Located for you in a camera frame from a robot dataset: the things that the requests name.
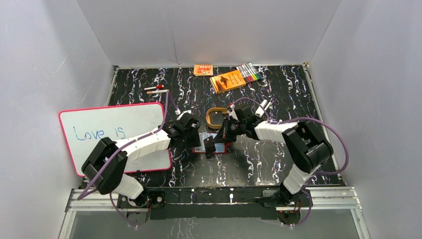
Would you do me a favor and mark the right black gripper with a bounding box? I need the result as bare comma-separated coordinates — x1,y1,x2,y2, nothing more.
212,117,246,143

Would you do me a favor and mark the red card holder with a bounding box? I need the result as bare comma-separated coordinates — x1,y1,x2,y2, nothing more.
192,132,231,155

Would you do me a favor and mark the yellow oval tray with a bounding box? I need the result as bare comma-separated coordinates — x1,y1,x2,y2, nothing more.
206,107,228,130

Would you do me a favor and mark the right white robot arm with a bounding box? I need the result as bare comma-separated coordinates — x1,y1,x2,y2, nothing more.
204,105,333,206

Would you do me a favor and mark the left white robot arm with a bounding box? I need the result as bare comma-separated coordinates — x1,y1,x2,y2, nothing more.
82,111,201,207

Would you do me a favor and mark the small orange card box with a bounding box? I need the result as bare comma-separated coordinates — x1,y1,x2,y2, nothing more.
193,64,213,76

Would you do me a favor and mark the orange white marker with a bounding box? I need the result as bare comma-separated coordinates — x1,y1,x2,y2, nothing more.
146,90,169,95

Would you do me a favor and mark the orange book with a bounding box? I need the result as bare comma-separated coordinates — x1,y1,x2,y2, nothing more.
210,70,246,94

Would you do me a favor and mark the coloured marker set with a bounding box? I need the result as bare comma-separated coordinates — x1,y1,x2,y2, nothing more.
236,62,264,84

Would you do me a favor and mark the pink framed whiteboard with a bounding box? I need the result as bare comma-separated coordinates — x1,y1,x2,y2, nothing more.
59,103,164,177

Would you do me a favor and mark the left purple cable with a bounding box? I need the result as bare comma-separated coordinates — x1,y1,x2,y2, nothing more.
77,91,182,228

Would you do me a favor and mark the purple cable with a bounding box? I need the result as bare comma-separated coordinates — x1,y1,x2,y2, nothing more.
77,91,182,228
229,97,349,227

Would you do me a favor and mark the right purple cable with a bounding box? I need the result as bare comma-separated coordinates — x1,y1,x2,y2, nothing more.
229,97,349,227

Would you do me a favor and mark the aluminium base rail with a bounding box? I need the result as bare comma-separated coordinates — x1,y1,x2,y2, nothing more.
66,186,363,223

